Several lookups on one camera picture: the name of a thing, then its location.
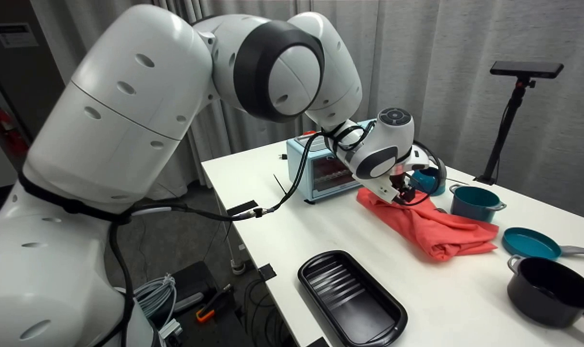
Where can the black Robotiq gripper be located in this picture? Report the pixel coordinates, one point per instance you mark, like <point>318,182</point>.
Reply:
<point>407,186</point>

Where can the coral long sleeve shirt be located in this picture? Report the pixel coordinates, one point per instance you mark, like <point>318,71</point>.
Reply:
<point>438,229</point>

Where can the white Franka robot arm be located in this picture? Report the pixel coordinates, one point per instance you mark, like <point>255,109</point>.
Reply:
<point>130,98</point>

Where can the teal toy pot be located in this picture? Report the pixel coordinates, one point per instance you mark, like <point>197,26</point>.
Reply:
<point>475,206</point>

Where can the light blue toy oven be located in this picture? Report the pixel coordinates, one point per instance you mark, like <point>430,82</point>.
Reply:
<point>311,171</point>

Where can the black tripod stand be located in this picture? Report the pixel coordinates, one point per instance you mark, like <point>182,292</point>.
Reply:
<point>505,128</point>

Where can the black ridged baking tray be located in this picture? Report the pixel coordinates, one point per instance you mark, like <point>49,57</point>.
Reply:
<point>351,300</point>

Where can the teal toy frying pan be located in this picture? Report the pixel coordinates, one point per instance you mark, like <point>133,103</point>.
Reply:
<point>529,244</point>

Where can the black tape strip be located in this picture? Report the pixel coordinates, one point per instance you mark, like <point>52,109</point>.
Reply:
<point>266,273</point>
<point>237,207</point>

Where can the dark grey cooking pot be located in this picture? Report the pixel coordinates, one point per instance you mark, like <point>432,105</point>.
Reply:
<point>548,292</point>

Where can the metal table leg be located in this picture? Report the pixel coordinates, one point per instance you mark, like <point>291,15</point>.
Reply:
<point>237,254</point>

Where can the black floor box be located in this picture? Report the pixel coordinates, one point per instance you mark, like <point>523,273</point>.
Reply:
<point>191,283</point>

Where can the red fire extinguisher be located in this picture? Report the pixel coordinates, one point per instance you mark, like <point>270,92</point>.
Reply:
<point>2,128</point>

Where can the black camera bar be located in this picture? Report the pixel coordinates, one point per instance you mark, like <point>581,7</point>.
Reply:
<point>525,71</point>

